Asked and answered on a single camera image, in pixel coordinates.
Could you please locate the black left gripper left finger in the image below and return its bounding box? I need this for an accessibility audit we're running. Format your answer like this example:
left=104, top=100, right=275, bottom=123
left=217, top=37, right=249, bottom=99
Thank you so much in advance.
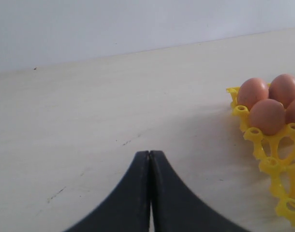
left=67, top=151, right=150, bottom=232

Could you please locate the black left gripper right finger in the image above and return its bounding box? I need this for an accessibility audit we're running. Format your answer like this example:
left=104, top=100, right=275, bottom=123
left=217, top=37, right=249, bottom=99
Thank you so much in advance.
left=149, top=151, right=246, bottom=232

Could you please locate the brown egg eight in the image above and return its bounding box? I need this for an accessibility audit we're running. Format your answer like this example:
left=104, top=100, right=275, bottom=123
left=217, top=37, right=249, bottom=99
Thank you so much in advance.
left=249, top=99, right=285, bottom=136

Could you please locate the brown egg one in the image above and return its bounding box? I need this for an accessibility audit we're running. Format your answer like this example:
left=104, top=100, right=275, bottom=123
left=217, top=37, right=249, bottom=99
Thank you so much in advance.
left=236, top=78, right=269, bottom=110

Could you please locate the brown egg two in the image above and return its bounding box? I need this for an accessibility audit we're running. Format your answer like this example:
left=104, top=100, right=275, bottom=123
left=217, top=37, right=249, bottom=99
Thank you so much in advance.
left=269, top=73, right=295, bottom=109

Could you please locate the yellow plastic egg tray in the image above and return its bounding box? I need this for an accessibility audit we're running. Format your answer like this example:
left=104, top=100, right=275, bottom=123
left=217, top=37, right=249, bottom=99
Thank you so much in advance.
left=226, top=87, right=295, bottom=227

